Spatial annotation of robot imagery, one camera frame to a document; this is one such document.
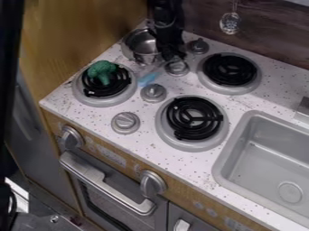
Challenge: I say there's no toy sink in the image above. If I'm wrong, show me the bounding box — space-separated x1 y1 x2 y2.
211 109 309 228

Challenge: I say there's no silver strainer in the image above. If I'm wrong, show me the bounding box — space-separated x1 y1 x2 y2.
218 0 243 36

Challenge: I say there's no blue toy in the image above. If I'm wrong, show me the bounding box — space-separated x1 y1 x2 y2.
136 71 164 88

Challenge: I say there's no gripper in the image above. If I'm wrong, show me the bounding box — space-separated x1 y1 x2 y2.
153 24 189 62

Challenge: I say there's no toy stove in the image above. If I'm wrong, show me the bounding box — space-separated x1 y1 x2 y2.
70 28 264 153

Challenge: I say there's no silver pot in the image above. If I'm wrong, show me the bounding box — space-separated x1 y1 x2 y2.
119 27 164 67

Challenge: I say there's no green toy broccoli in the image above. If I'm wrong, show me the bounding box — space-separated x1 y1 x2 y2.
87 60 120 87

